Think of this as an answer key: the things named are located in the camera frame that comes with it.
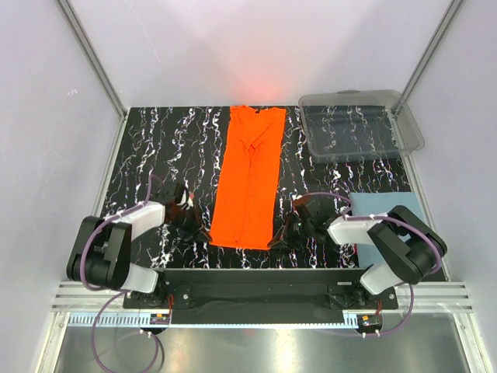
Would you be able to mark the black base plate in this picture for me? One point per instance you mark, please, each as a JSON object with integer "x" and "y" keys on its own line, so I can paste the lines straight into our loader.
{"x": 321, "y": 276}

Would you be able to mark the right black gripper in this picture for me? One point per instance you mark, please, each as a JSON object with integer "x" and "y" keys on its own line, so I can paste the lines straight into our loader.
{"x": 277, "y": 242}

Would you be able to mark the clear plastic bin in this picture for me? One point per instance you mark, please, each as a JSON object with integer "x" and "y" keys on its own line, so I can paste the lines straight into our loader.
{"x": 350, "y": 126}

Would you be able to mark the aluminium frame rail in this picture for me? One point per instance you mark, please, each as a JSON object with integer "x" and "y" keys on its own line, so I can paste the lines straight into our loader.
{"x": 426, "y": 297}

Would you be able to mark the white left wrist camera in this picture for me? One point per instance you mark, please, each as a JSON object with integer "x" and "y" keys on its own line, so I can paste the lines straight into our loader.
{"x": 184, "y": 200}

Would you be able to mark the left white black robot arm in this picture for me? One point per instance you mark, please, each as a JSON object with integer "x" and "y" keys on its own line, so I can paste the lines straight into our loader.
{"x": 101, "y": 255}

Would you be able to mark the right aluminium corner post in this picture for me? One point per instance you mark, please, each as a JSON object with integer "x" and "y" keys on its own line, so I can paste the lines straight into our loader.
{"x": 442, "y": 29}

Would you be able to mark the orange t shirt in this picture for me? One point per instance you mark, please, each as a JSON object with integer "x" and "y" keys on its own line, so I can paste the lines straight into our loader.
{"x": 246, "y": 192}

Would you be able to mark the left aluminium corner post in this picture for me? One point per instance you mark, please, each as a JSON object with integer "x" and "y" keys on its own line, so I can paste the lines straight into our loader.
{"x": 83, "y": 40}

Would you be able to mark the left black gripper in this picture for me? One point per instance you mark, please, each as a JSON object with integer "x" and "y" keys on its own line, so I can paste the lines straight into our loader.
{"x": 198, "y": 233}

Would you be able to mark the folded light blue t shirt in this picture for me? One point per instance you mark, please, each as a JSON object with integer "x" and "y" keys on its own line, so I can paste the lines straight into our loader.
{"x": 376, "y": 203}

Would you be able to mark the white toothed cable duct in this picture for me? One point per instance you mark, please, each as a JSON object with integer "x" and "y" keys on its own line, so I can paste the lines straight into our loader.
{"x": 334, "y": 320}

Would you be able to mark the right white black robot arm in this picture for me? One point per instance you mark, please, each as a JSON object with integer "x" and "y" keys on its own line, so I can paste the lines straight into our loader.
{"x": 410, "y": 249}

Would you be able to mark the aluminium corner post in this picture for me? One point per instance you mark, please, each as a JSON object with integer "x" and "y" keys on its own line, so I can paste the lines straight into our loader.
{"x": 442, "y": 29}
{"x": 83, "y": 40}

